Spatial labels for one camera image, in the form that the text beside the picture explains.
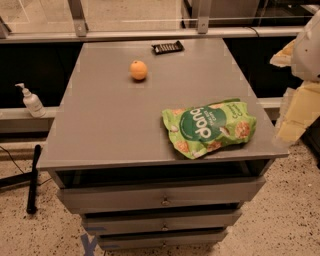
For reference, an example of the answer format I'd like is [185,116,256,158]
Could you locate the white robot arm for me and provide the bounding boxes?
[291,10,320,82]

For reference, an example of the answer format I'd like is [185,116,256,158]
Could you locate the green snack bag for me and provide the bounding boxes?
[162,99,257,159]

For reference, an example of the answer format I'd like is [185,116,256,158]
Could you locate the grey drawer cabinet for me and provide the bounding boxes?
[37,37,290,252]

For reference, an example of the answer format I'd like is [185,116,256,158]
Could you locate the orange fruit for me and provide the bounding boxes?
[129,60,148,80]

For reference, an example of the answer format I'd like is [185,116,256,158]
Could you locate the black ribbed rectangular object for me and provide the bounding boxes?
[152,41,184,55]

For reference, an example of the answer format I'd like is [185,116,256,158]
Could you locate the middle grey drawer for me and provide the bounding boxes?
[82,209,242,235]

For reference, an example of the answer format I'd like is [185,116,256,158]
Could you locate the grey drawer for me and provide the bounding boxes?
[82,209,242,235]
[98,228,227,251]
[57,176,266,214]

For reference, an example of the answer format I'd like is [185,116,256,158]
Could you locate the top grey drawer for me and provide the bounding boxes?
[57,176,266,214]

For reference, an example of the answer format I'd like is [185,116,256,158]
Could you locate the bottom grey drawer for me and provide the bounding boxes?
[98,228,227,251]

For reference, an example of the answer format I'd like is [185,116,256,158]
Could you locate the white pump bottle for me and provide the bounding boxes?
[16,83,46,118]

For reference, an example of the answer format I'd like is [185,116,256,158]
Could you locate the blue tape cross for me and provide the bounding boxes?
[80,234,97,256]

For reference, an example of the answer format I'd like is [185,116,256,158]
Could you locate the black rod on floor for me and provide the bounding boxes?
[26,145,41,214]

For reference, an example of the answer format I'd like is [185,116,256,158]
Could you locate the metal railing frame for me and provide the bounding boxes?
[0,0,305,43]

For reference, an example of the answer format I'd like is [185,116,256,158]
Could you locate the black cable on floor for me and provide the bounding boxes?
[0,145,53,186]

